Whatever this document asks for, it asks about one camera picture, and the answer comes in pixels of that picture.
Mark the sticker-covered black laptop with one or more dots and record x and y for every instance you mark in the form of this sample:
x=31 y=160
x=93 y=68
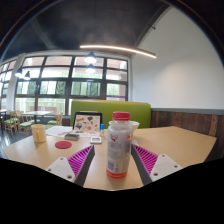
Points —
x=87 y=125

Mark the group of green-seated wooden chairs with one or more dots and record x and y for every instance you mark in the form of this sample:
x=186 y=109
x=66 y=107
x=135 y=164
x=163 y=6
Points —
x=23 y=124

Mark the long curved linear light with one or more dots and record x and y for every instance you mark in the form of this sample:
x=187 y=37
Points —
x=120 y=49

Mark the flat round red coaster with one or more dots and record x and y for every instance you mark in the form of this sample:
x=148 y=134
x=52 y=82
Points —
x=63 y=144

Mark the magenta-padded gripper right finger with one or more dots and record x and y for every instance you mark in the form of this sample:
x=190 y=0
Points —
x=163 y=166

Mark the green upholstered bench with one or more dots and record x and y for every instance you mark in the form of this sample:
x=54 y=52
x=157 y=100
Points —
x=110 y=108

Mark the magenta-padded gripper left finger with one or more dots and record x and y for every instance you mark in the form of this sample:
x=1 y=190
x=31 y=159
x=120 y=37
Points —
x=63 y=168

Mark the small dark grey box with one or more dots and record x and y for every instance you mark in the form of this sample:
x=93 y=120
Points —
x=72 y=136

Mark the white paper sheets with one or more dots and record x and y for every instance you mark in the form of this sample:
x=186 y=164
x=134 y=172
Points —
x=58 y=130

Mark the small blue-capped bottle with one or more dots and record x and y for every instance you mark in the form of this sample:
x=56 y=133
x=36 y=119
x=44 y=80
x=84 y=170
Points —
x=102 y=130

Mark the small white flat device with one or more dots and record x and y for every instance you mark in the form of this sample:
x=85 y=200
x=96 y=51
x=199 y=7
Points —
x=95 y=140

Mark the clear red-capped drink bottle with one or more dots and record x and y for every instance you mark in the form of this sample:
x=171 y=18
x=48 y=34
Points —
x=119 y=146

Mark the group of pendant lamps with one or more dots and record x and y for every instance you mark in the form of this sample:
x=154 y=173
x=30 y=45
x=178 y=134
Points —
x=90 y=58

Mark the pale yellow mug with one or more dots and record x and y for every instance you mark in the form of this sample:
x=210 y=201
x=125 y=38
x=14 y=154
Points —
x=38 y=133

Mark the wooden dining table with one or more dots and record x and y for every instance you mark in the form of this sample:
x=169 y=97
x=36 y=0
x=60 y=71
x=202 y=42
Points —
x=38 y=113

